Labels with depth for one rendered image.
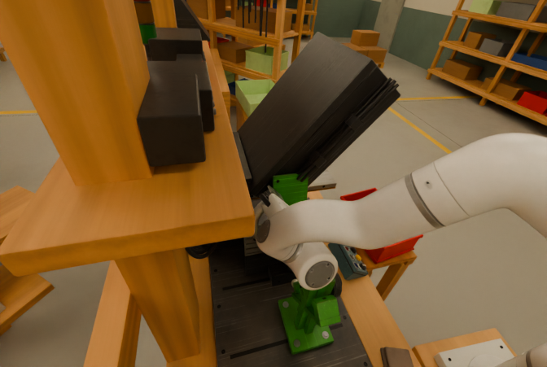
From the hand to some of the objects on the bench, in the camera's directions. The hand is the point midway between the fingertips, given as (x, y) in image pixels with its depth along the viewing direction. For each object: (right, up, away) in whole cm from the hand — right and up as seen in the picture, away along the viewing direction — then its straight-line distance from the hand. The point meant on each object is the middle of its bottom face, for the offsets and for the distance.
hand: (271, 199), depth 76 cm
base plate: (-5, -20, +30) cm, 37 cm away
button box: (+29, -29, +24) cm, 48 cm away
